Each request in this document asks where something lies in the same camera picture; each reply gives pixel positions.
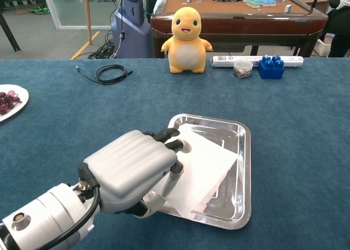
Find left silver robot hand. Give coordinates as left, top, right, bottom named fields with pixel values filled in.
left=78, top=127, right=192, bottom=219

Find white foam sheet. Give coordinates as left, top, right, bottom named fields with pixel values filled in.
left=149, top=123, right=238, bottom=219

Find silver metal tray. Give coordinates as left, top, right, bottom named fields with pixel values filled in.
left=142, top=113, right=252, bottom=231

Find yellow plush dinosaur toy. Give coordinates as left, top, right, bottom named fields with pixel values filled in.
left=160, top=6, right=213, bottom=74

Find white round plate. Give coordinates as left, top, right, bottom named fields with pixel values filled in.
left=0, top=84, right=30, bottom=123

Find blue grey machine base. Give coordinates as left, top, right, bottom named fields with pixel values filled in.
left=110, top=0, right=151, bottom=59

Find white power strip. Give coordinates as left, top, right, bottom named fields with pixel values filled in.
left=212, top=55, right=305, bottom=68

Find red grape bunch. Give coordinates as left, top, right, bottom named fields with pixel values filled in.
left=0, top=90, right=22, bottom=115

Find small clear jar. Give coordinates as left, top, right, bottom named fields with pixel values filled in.
left=232, top=60, right=254, bottom=79

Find wooden pole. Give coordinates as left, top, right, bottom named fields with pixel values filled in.
left=84, top=0, right=93, bottom=45

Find blue building block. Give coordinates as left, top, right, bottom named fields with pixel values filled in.
left=257, top=54, right=285, bottom=80

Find green cloth on floor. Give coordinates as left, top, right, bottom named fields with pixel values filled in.
left=27, top=4, right=50, bottom=15

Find brown mahjong table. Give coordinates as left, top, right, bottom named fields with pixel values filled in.
left=150, top=0, right=329, bottom=59

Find black slanted table leg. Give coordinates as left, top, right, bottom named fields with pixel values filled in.
left=0, top=10, right=21, bottom=53

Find person in black clothes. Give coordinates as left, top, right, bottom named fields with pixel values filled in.
left=326, top=0, right=350, bottom=58

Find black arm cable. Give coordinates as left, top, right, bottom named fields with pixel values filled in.
left=40, top=162, right=102, bottom=250

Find black coiled cable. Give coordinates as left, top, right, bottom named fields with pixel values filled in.
left=75, top=65, right=134, bottom=85

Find tangled floor cables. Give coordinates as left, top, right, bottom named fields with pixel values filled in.
left=87, top=31, right=121, bottom=60

